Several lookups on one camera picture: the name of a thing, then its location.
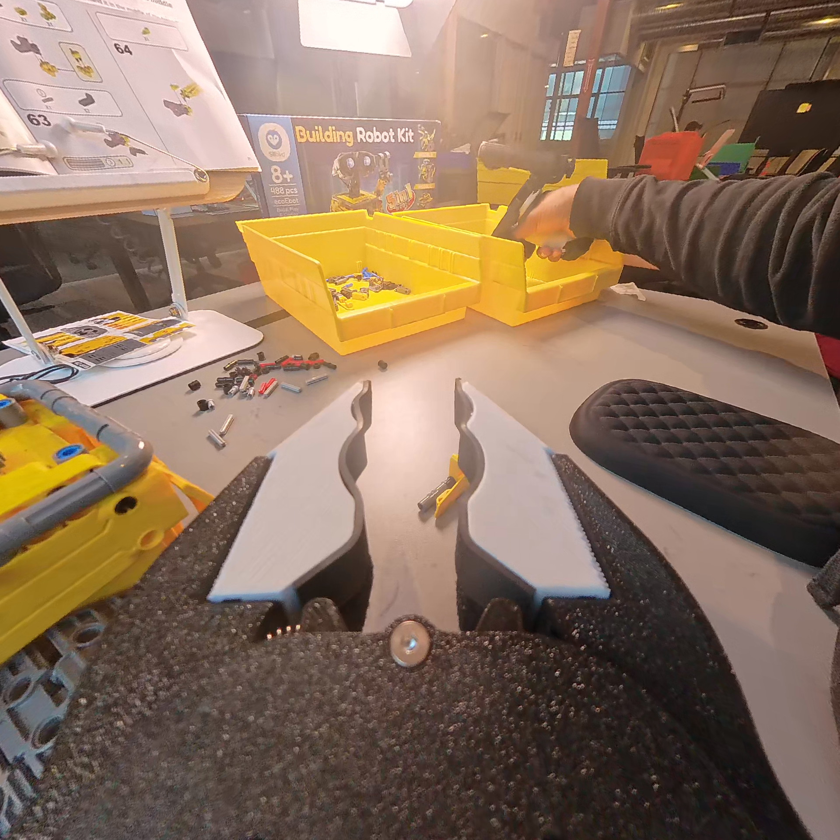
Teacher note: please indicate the bright white light panel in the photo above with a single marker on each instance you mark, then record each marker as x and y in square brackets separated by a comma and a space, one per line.
[355, 26]

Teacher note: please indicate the pile of small brick parts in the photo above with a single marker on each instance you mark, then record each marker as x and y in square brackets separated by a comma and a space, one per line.
[289, 361]

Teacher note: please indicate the yellow brick piece grey axle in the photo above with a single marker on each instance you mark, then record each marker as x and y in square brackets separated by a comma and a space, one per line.
[453, 496]

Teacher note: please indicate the white round stand base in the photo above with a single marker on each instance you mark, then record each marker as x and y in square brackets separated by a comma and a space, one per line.
[197, 348]

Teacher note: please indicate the yellow plastic bin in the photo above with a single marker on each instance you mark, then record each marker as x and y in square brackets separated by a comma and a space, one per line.
[551, 295]
[394, 315]

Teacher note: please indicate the yellow grey bricks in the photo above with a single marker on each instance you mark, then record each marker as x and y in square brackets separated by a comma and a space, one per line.
[361, 284]

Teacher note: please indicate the wooden booklet stand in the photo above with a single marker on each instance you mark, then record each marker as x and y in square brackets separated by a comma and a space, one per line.
[79, 197]

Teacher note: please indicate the stack of yellow bins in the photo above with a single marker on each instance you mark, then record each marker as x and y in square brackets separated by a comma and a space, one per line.
[591, 171]

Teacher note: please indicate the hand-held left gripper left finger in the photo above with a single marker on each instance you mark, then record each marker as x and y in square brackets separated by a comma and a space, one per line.
[295, 525]

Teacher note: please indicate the sticker sheet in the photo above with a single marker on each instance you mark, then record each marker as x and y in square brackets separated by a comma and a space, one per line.
[92, 339]

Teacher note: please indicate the yellow tracked brick vehicle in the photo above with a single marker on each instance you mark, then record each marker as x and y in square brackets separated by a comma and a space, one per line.
[66, 551]

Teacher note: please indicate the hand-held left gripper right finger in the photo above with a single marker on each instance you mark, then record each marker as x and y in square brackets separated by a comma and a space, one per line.
[532, 525]

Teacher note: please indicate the person's right forearm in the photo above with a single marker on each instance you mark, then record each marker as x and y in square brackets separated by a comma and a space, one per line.
[709, 243]

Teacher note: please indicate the red object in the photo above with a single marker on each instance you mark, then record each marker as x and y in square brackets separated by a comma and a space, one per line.
[672, 155]

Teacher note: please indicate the person's right hand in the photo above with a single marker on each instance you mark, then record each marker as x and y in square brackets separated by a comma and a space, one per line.
[551, 213]

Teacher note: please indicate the white paper scrap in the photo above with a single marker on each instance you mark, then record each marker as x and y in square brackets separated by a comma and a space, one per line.
[628, 292]

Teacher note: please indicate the dark printed box stack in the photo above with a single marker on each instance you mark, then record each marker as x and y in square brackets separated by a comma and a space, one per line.
[355, 138]

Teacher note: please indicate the instruction booklet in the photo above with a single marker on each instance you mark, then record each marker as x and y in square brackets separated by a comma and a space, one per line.
[131, 79]

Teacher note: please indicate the black monitor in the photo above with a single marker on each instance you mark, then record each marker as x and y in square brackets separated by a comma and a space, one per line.
[794, 118]

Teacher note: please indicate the grey desk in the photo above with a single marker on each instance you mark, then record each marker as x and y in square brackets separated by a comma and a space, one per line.
[525, 355]

